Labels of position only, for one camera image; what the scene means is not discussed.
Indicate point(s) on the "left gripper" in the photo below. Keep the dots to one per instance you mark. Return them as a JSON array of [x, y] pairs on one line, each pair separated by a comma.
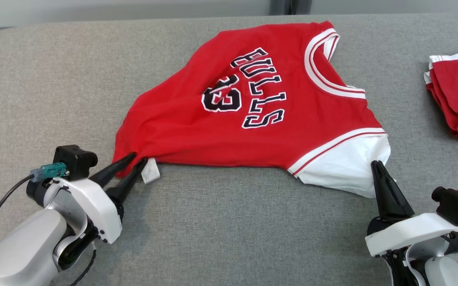
[[101, 214]]

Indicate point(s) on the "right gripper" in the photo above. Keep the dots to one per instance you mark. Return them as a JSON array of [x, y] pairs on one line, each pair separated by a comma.
[[408, 232]]

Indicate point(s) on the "red white basketball jersey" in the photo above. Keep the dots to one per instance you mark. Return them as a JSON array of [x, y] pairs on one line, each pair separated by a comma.
[[173, 119]]

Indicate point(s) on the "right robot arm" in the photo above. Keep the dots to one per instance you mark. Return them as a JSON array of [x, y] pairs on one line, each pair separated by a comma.
[[447, 274]]

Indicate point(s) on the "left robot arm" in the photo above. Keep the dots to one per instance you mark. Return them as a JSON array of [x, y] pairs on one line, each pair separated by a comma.
[[14, 250]]

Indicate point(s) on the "wide white partition panel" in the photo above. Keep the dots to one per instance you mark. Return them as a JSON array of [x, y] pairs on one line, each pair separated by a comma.
[[94, 8]]

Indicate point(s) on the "narrow white partition panel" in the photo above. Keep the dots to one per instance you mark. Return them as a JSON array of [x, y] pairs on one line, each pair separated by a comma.
[[392, 6]]

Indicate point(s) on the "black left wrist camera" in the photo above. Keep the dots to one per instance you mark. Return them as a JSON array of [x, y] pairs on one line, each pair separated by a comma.
[[74, 159]]

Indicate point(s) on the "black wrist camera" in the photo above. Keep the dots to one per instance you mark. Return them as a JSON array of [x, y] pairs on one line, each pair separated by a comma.
[[74, 159], [455, 202]]

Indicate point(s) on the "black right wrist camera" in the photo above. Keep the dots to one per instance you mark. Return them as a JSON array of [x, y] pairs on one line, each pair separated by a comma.
[[455, 202]]

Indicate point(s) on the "grey metal partition post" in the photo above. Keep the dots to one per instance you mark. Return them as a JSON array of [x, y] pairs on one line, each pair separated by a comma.
[[290, 6]]

